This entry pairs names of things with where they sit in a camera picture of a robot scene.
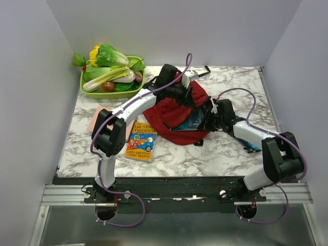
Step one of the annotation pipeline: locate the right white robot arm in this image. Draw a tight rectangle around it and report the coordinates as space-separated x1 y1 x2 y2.
199 99 305 201

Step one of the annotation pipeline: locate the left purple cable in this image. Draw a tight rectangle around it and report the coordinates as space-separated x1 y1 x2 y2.
91 53 193 228

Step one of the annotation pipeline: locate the yellow flower toy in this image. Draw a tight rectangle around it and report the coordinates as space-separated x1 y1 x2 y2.
89 45 100 67

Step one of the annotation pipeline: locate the white radish toy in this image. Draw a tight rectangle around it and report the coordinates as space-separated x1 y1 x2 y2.
113 70 135 83

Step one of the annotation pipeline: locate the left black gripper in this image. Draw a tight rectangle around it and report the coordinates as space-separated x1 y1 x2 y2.
166 81 196 108

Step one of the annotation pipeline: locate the blue dinosaur pencil case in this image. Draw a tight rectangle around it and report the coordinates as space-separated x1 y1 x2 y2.
233 116 262 152

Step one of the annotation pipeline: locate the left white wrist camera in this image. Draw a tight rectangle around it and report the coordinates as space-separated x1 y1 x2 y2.
181 70 198 89

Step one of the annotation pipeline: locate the green plastic tray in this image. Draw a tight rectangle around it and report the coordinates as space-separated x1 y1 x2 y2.
80 71 144 99

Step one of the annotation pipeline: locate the green leafy sprig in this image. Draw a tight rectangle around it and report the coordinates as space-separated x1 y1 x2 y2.
71 52 87 67

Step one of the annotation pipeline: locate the aluminium rail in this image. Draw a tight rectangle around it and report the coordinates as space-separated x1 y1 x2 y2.
41 183 314 207

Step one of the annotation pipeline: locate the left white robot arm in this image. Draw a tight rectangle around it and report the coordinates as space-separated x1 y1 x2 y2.
90 64 198 202

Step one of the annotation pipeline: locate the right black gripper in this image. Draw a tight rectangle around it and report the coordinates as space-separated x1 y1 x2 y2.
198 109 224 132

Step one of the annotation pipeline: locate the brown onion toy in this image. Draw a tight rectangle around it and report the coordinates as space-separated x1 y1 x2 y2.
100 81 115 93

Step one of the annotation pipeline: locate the orange treehouse book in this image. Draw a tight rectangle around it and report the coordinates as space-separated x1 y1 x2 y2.
125 121 157 161

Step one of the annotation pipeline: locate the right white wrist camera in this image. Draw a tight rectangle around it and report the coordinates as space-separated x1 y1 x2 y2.
210 98 217 114

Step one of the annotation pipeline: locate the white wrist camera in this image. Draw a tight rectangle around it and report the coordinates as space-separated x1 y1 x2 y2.
210 98 217 114
181 70 198 89

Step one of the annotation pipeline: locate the teal blue book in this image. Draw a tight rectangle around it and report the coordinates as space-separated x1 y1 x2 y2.
172 109 204 131

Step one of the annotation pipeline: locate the pink book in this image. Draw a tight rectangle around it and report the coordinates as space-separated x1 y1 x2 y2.
87 106 112 132

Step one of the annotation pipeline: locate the green lettuce toy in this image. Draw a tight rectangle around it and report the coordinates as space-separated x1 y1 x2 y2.
96 44 129 67

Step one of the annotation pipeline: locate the red backpack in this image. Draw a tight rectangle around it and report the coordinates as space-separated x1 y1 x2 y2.
142 65 218 147

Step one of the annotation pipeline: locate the black mounting base plate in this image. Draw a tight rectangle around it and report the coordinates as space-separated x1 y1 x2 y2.
52 176 266 214

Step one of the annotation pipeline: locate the celery stalk toy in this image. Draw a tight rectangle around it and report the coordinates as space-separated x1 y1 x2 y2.
83 67 128 92

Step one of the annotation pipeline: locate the bok choy toy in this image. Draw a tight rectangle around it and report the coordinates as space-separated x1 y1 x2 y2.
83 65 111 81

